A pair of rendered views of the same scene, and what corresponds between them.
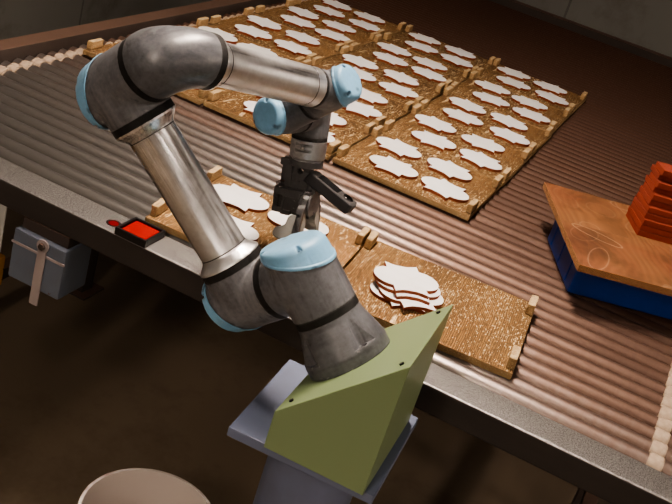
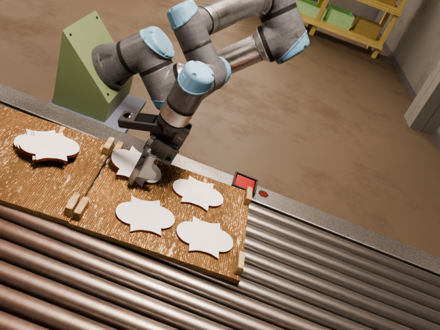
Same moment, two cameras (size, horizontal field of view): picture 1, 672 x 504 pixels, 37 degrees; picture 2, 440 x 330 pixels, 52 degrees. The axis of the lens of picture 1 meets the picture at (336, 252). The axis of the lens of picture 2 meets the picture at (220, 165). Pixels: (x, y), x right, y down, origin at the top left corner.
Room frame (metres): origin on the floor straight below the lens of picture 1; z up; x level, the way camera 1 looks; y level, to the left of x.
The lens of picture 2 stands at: (2.93, -0.03, 1.69)
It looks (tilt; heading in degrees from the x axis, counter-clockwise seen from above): 33 degrees down; 163
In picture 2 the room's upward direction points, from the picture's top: 22 degrees clockwise
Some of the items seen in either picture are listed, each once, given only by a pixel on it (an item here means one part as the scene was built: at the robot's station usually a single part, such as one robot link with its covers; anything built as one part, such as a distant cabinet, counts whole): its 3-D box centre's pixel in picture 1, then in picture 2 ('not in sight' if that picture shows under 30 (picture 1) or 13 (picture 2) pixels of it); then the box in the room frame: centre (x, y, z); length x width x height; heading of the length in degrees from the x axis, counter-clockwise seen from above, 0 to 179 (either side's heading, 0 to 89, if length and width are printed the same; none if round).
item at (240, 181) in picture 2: (140, 232); (244, 184); (1.86, 0.40, 0.92); 0.06 x 0.06 x 0.01; 74
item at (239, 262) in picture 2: (214, 173); (239, 262); (2.21, 0.33, 0.95); 0.06 x 0.02 x 0.03; 168
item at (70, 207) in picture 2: (371, 239); (72, 204); (2.12, -0.07, 0.95); 0.06 x 0.02 x 0.03; 169
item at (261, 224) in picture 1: (262, 230); (171, 207); (2.03, 0.17, 0.93); 0.41 x 0.35 x 0.02; 78
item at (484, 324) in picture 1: (434, 302); (16, 154); (1.95, -0.24, 0.93); 0.41 x 0.35 x 0.02; 79
